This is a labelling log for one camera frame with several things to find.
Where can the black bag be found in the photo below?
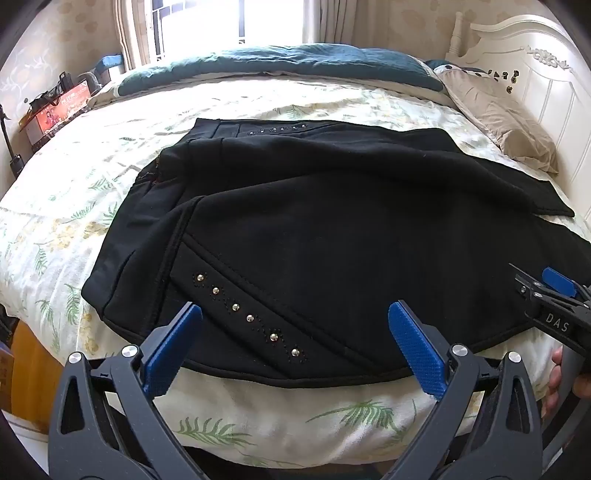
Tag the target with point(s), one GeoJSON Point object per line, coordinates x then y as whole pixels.
{"type": "Point", "coordinates": [51, 92]}

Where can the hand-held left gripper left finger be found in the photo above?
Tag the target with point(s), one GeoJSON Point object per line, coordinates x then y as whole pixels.
{"type": "Point", "coordinates": [178, 344]}

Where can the blue box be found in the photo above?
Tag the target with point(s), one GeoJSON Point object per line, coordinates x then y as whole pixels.
{"type": "Point", "coordinates": [110, 64]}

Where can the barred window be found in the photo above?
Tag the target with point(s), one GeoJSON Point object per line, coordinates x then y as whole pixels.
{"type": "Point", "coordinates": [221, 23]}

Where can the teal quilted blanket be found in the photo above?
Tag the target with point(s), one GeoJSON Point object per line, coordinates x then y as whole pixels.
{"type": "Point", "coordinates": [286, 62]}

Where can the cream curtain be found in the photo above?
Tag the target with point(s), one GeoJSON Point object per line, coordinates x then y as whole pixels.
{"type": "Point", "coordinates": [332, 21]}
{"type": "Point", "coordinates": [131, 32]}

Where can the floral leaf bedsheet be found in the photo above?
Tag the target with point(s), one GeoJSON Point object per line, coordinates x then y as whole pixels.
{"type": "Point", "coordinates": [69, 194]}

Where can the black studded pants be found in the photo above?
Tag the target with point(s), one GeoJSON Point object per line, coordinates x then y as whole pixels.
{"type": "Point", "coordinates": [323, 240]}

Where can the white carved headboard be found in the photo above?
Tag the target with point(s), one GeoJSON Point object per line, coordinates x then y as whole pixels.
{"type": "Point", "coordinates": [545, 83]}

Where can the person's right hand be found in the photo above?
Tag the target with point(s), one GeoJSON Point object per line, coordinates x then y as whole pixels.
{"type": "Point", "coordinates": [556, 376]}

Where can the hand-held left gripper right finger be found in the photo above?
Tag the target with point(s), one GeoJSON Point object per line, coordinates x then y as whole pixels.
{"type": "Point", "coordinates": [415, 346]}

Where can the beige pillow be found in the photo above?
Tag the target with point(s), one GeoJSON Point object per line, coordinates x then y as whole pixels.
{"type": "Point", "coordinates": [503, 115]}

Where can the red printed box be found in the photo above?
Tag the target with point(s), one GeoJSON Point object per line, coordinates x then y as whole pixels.
{"type": "Point", "coordinates": [57, 110]}

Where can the white dotted pillow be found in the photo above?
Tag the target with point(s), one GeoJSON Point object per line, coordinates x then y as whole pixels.
{"type": "Point", "coordinates": [480, 74]}

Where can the wooden bed frame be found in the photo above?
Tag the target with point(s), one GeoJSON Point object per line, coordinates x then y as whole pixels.
{"type": "Point", "coordinates": [32, 369]}

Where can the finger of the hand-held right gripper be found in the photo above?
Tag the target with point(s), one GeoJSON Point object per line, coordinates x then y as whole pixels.
{"type": "Point", "coordinates": [558, 279]}
{"type": "Point", "coordinates": [531, 287]}

